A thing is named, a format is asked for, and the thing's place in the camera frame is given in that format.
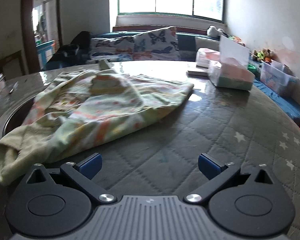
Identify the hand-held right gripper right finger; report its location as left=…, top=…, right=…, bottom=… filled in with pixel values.
left=185, top=152, right=280, bottom=203

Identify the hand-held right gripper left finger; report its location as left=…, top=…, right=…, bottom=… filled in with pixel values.
left=25, top=152, right=117, bottom=203

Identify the pastel patterned garment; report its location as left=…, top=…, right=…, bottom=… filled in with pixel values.
left=0, top=59, right=194, bottom=186

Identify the clear box with pink contents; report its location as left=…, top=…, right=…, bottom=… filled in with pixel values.
left=208, top=57, right=256, bottom=91

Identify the flat grey book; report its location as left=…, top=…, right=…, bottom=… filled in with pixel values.
left=186, top=68, right=211, bottom=78

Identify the pink and white packet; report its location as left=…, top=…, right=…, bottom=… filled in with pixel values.
left=196, top=47, right=221, bottom=68

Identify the clear plastic storage bin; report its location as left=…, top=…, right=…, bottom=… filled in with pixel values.
left=259, top=61, right=298, bottom=97

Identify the white paper sheet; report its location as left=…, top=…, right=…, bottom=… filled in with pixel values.
left=219, top=35, right=250, bottom=66

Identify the butterfly print pillow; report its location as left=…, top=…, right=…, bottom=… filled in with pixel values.
left=89, top=36, right=136, bottom=61
left=133, top=27, right=180, bottom=61

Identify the white cushion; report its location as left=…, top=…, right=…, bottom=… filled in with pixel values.
left=194, top=36, right=221, bottom=52

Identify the blue cabinet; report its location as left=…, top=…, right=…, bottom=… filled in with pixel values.
left=36, top=39, right=56, bottom=66

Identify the black bag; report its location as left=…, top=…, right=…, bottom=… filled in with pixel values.
left=57, top=31, right=92, bottom=57

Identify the pile of small plush toys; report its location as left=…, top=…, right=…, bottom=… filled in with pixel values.
left=251, top=48, right=276, bottom=63

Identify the grey stuffed toy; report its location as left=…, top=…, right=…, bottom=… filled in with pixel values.
left=206, top=25, right=227, bottom=37

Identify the dark wooden door frame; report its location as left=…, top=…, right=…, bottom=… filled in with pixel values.
left=20, top=0, right=63, bottom=74

